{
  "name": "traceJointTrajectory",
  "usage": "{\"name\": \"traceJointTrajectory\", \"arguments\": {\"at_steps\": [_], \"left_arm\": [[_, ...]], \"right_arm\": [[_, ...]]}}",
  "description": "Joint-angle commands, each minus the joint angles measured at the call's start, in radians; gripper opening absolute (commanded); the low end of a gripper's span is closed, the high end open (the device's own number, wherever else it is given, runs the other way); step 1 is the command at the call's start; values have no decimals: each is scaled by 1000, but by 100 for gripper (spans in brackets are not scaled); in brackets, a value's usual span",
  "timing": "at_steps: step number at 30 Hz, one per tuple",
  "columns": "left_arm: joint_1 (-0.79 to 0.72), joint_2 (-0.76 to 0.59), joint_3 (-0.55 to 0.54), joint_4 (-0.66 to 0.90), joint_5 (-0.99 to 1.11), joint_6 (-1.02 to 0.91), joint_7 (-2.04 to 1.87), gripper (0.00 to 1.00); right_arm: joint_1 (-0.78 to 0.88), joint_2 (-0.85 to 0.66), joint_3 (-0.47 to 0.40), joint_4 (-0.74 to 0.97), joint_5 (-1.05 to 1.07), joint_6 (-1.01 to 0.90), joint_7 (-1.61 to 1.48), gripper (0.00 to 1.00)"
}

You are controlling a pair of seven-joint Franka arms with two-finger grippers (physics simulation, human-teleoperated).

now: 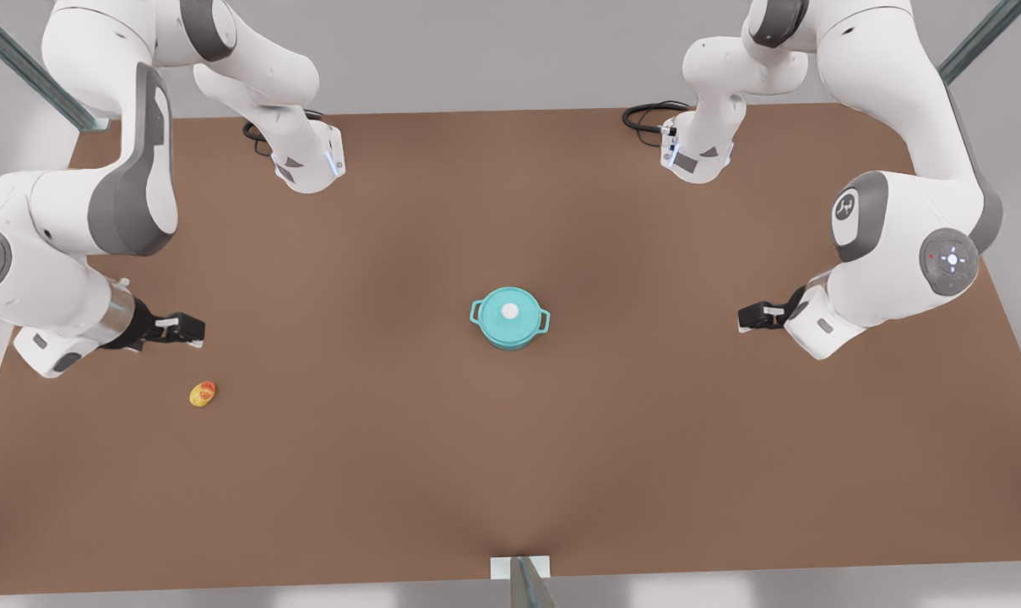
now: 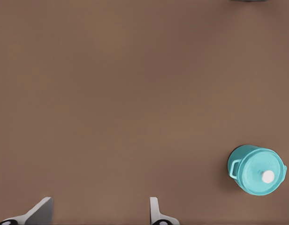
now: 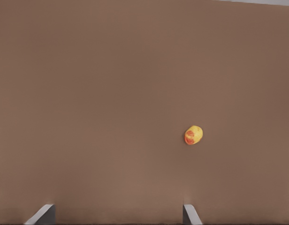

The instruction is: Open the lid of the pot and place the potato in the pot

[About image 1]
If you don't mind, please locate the teal pot lid white knob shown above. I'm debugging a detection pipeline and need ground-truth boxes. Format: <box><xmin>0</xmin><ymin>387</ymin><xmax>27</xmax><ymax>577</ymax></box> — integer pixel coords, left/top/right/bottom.
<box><xmin>476</xmin><ymin>287</ymin><xmax>544</xmax><ymax>331</ymax></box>

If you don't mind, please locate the teal pot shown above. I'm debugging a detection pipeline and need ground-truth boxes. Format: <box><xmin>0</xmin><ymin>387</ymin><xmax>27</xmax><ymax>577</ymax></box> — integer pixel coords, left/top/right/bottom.
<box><xmin>470</xmin><ymin>301</ymin><xmax>551</xmax><ymax>351</ymax></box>

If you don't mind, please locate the black cable loop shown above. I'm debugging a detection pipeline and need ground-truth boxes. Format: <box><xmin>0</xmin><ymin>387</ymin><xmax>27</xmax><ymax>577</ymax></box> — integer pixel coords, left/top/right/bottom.
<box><xmin>622</xmin><ymin>100</ymin><xmax>692</xmax><ymax>148</ymax></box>
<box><xmin>242</xmin><ymin>109</ymin><xmax>326</xmax><ymax>158</ymax></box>

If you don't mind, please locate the silver frame post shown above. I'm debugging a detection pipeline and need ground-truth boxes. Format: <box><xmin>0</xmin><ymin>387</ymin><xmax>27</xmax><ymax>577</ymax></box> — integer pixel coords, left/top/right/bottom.
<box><xmin>490</xmin><ymin>556</ymin><xmax>558</xmax><ymax>608</ymax></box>
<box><xmin>937</xmin><ymin>0</ymin><xmax>1021</xmax><ymax>85</ymax></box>
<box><xmin>0</xmin><ymin>3</ymin><xmax>111</xmax><ymax>134</ymax></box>

